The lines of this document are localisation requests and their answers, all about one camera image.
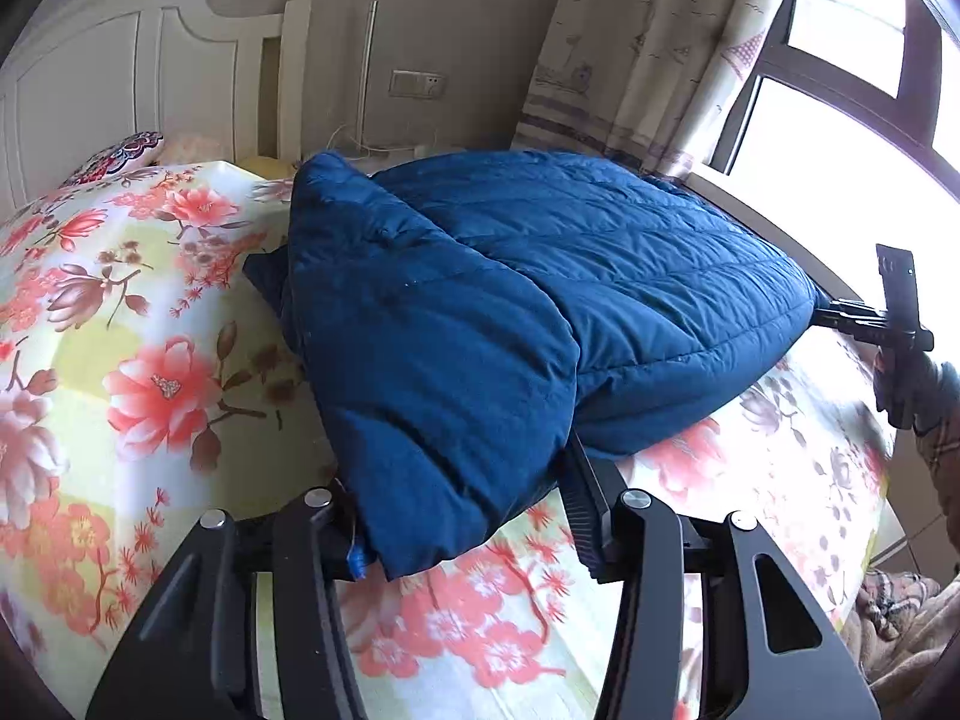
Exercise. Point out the grey gloved right hand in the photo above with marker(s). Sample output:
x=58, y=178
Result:
x=928, y=387

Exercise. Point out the blue quilted down coat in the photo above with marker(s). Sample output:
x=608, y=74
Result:
x=459, y=318

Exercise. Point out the embroidered decorative pillow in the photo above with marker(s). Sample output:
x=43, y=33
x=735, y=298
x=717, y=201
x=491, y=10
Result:
x=138, y=150

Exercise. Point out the beige fleece coat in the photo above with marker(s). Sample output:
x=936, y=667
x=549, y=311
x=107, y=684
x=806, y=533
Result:
x=900, y=625

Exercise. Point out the peach fleece blanket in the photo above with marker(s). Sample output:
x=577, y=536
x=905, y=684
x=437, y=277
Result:
x=191, y=148

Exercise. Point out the dark framed window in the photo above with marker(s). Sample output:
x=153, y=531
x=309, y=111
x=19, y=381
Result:
x=890, y=66

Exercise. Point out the white bedside table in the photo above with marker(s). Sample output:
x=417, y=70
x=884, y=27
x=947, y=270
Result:
x=381, y=159

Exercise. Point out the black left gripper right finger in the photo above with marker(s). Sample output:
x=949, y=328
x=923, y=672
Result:
x=769, y=650

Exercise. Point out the floral bed sheet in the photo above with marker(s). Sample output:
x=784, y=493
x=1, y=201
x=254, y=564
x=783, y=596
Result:
x=144, y=382

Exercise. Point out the beige window sill ledge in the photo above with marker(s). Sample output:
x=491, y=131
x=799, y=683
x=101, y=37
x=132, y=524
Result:
x=837, y=252

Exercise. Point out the patterned cream curtain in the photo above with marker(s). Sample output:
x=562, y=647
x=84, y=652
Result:
x=645, y=83

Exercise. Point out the white slim desk lamp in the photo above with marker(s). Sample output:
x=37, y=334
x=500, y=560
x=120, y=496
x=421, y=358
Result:
x=365, y=76

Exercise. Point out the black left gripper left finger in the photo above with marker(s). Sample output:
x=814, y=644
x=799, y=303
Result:
x=190, y=651

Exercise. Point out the yellow pillow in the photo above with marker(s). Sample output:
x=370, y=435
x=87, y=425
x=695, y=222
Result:
x=268, y=168

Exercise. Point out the white wooden headboard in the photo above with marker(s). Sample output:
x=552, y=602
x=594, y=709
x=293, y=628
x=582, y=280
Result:
x=100, y=70

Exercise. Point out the wall power socket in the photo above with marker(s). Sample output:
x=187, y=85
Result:
x=417, y=84

